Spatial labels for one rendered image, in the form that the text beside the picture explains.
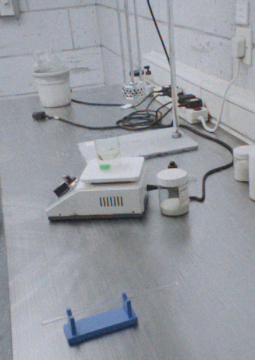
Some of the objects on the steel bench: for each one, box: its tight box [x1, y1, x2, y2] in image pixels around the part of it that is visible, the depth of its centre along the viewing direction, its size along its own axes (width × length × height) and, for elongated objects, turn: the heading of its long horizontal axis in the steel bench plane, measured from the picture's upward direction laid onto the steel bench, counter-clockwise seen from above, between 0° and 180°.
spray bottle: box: [143, 65, 155, 96], centre depth 207 cm, size 4×4×11 cm
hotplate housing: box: [45, 164, 157, 220], centre depth 115 cm, size 22×13×8 cm, turn 97°
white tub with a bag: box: [30, 45, 71, 108], centre depth 207 cm, size 14×14×21 cm
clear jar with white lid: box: [157, 168, 190, 217], centre depth 109 cm, size 6×6×8 cm
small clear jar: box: [233, 145, 255, 182], centre depth 122 cm, size 6×6×7 cm
